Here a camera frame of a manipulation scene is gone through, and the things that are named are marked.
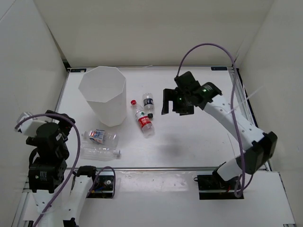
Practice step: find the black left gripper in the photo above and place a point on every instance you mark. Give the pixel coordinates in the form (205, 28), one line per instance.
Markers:
(65, 126)

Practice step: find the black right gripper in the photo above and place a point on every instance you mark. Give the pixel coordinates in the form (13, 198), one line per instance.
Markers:
(171, 95)

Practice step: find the black label plastic bottle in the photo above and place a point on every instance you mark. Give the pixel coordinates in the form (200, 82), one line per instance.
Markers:
(148, 104)

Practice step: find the red label plastic bottle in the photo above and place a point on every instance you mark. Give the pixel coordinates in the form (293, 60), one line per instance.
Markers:
(142, 119)

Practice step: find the blue orange label plastic bottle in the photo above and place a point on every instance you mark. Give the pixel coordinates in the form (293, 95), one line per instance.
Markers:
(101, 137)

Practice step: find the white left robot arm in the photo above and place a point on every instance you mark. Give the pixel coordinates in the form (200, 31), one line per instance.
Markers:
(59, 198)

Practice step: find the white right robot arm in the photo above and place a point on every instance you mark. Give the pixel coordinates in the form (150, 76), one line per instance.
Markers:
(256, 146)

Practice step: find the white octagonal plastic bin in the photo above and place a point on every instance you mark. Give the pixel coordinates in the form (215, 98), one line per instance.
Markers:
(104, 89)

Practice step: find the clear unlabelled plastic bottle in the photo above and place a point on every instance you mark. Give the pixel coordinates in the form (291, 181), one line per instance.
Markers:
(98, 152)

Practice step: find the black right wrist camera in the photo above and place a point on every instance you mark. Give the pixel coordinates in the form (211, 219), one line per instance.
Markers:
(187, 82)

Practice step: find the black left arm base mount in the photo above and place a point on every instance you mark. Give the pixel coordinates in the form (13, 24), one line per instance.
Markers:
(104, 184)

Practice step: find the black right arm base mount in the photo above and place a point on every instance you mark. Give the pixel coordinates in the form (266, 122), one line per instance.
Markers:
(211, 189)

